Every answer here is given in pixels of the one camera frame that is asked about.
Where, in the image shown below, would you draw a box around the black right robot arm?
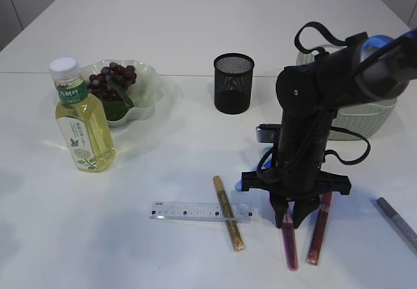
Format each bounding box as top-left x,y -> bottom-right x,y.
241,31 -> 416,227

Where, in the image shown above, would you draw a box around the green wavy plate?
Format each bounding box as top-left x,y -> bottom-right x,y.
81,59 -> 163,128

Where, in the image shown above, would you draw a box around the green woven plastic basket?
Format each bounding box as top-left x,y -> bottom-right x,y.
296,44 -> 397,141

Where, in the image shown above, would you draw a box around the pink purple scissors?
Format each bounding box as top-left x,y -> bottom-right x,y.
281,213 -> 298,271

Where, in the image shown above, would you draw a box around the gold glitter glue pen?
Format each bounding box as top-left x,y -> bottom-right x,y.
212,176 -> 245,252

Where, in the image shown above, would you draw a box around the silver glitter glue pen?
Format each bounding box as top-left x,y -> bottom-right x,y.
377,197 -> 416,249

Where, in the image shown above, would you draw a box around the clear plastic ruler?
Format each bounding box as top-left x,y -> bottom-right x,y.
149,202 -> 258,223

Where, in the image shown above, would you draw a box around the red glitter glue pen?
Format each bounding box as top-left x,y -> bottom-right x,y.
306,192 -> 332,266

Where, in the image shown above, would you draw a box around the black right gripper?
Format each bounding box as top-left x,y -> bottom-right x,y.
240,163 -> 351,228

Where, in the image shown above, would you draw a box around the purple grape bunch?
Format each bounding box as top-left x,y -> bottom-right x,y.
85,62 -> 137,121

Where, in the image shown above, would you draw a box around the blue scissors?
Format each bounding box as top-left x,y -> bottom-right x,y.
235,146 -> 276,192

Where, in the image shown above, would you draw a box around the black mesh pen holder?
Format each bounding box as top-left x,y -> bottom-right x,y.
214,53 -> 255,115

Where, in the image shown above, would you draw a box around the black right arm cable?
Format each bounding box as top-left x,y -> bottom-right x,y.
255,21 -> 417,186

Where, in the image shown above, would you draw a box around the jasmine tea bottle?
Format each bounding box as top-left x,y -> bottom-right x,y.
49,57 -> 115,172

